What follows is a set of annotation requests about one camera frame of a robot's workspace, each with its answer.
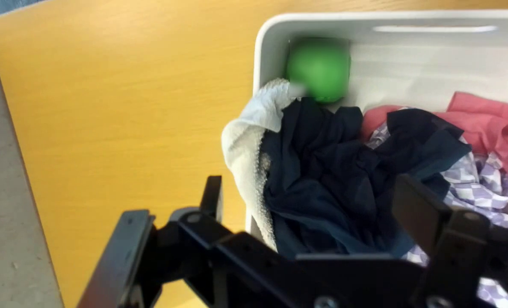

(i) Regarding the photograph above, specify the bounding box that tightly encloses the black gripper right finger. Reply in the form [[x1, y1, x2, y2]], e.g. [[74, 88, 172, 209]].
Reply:
[[390, 174, 508, 308]]

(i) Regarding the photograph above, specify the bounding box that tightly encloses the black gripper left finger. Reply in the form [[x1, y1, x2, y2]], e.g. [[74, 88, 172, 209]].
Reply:
[[77, 175, 238, 308]]

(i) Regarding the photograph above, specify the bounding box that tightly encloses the purple white checkered cloth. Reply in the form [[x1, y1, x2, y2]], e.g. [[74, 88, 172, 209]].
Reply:
[[367, 122, 508, 308]]

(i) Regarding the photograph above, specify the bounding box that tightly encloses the dark navy cloth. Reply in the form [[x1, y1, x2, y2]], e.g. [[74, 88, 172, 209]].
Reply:
[[262, 102, 474, 263]]

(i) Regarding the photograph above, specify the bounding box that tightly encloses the white plastic basket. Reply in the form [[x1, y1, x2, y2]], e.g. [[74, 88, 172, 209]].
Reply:
[[252, 9, 508, 271]]

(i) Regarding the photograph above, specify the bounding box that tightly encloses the pink cloth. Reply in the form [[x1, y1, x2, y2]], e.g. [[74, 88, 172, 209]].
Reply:
[[360, 91, 508, 191]]

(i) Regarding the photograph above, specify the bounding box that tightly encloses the off-white terry towel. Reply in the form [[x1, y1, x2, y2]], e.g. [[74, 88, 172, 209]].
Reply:
[[219, 78, 310, 254]]

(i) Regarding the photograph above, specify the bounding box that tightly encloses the green ball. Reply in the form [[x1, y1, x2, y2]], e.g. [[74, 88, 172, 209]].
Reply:
[[284, 38, 355, 107]]

